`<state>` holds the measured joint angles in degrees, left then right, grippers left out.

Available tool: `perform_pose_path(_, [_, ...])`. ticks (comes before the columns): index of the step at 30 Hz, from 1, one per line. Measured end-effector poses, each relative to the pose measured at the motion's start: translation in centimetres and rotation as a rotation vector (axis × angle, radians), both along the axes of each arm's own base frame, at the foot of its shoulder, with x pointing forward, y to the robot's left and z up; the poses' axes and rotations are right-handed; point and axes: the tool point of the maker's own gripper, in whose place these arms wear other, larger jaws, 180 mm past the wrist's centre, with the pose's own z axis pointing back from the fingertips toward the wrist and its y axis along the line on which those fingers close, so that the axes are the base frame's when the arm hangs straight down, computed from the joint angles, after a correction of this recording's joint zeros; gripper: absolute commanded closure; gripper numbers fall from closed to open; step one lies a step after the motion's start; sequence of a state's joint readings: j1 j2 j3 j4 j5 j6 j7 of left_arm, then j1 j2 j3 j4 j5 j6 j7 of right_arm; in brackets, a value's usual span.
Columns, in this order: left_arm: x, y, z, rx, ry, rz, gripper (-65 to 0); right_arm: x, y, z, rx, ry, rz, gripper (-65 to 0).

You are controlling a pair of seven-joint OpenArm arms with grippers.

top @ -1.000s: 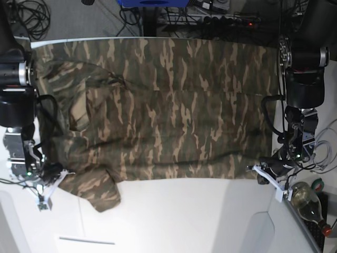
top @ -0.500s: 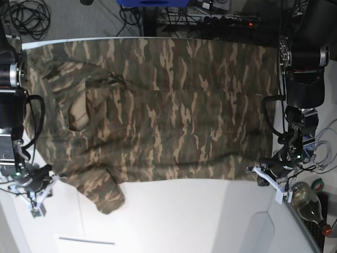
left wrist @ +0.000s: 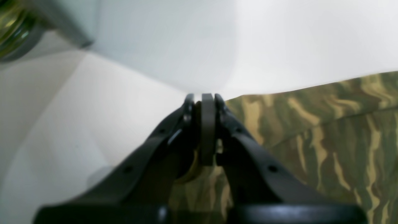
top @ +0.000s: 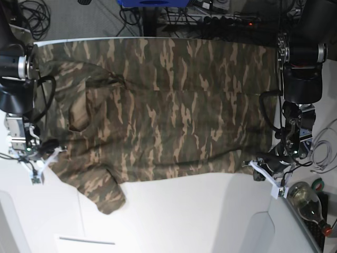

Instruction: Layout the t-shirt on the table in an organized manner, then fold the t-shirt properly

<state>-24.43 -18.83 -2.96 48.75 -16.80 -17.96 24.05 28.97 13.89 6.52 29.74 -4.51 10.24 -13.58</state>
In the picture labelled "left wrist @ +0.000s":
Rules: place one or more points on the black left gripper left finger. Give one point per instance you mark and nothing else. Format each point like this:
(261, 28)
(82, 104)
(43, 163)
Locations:
(138, 189)

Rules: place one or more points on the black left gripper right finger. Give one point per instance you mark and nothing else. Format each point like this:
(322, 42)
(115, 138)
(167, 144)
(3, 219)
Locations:
(263, 190)

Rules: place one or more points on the camouflage t-shirt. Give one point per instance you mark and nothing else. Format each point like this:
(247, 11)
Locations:
(339, 138)

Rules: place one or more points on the clear plastic bottle red cap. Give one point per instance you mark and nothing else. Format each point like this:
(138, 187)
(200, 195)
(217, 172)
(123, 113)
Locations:
(20, 30)

